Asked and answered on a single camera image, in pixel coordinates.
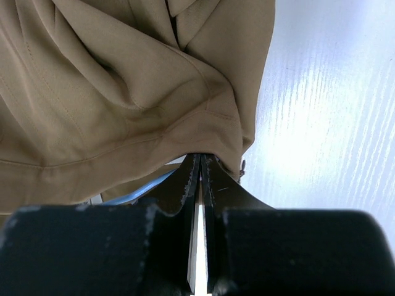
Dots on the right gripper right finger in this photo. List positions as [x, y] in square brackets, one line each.
[254, 249]

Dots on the tan skirt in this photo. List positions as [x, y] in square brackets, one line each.
[95, 94]

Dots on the light blue wire hanger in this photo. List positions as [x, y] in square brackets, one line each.
[139, 192]

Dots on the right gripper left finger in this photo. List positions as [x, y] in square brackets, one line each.
[144, 248]

